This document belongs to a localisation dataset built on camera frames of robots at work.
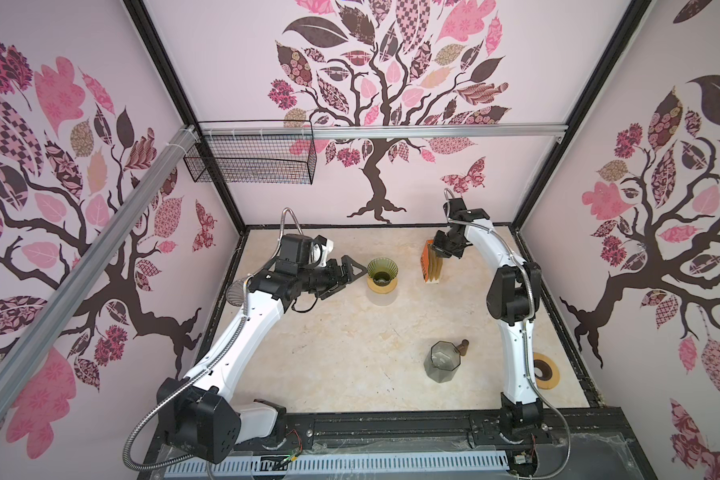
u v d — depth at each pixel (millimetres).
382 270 931
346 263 670
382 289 899
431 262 1002
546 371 830
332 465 697
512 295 603
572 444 723
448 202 851
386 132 928
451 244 877
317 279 644
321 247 632
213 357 422
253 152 948
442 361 900
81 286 522
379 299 965
